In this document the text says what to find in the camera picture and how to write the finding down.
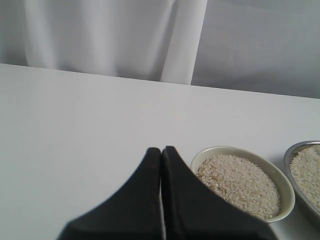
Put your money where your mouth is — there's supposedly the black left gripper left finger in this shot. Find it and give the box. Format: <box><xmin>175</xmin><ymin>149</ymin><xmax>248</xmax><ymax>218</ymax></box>
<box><xmin>58</xmin><ymin>147</ymin><xmax>163</xmax><ymax>240</ymax></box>

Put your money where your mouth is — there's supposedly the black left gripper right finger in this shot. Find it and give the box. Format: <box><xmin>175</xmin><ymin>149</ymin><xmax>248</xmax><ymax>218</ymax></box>
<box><xmin>161</xmin><ymin>146</ymin><xmax>277</xmax><ymax>240</ymax></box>

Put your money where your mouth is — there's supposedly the rice in white bowl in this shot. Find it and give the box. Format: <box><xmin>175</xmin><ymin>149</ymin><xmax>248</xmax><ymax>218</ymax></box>
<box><xmin>196</xmin><ymin>154</ymin><xmax>281</xmax><ymax>220</ymax></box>

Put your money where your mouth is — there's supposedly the small white ceramic bowl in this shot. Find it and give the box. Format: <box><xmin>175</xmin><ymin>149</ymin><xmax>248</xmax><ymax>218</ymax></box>
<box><xmin>190</xmin><ymin>146</ymin><xmax>296</xmax><ymax>223</ymax></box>

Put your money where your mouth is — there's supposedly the rice in steel basin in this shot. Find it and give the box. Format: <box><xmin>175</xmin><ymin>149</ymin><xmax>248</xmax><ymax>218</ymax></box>
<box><xmin>290</xmin><ymin>144</ymin><xmax>320</xmax><ymax>210</ymax></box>

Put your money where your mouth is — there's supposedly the large steel basin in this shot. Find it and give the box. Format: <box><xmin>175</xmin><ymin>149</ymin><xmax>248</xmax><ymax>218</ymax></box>
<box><xmin>283</xmin><ymin>140</ymin><xmax>320</xmax><ymax>220</ymax></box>

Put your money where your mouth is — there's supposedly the white backdrop curtain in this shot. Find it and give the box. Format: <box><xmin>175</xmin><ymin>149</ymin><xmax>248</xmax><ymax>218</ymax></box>
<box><xmin>0</xmin><ymin>0</ymin><xmax>320</xmax><ymax>98</ymax></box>

